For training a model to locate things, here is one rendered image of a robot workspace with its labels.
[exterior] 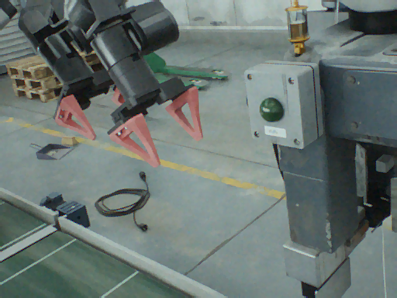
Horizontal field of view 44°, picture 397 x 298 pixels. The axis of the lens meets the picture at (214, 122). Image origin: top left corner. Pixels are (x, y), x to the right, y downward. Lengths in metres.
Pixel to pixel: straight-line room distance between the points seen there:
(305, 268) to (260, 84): 0.28
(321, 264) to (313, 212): 0.08
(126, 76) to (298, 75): 0.27
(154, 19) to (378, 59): 0.35
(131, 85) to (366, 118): 0.33
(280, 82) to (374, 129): 0.12
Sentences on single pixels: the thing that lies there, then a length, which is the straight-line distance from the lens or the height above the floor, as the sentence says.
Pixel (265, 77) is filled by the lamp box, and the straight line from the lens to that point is 0.57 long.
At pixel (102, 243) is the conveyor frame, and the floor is 0.40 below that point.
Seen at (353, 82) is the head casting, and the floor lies 1.31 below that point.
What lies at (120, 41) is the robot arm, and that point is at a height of 1.36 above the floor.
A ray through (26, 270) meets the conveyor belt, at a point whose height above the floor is 0.38.
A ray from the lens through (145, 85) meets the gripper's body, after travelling 0.71.
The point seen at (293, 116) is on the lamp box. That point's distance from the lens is 0.56.
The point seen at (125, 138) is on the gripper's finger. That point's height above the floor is 1.23.
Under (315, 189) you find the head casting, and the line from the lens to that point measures 0.65.
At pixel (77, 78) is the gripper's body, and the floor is 1.29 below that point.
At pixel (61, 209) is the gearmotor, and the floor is 0.39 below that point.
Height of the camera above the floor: 1.47
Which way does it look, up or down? 20 degrees down
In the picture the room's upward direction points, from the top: 9 degrees counter-clockwise
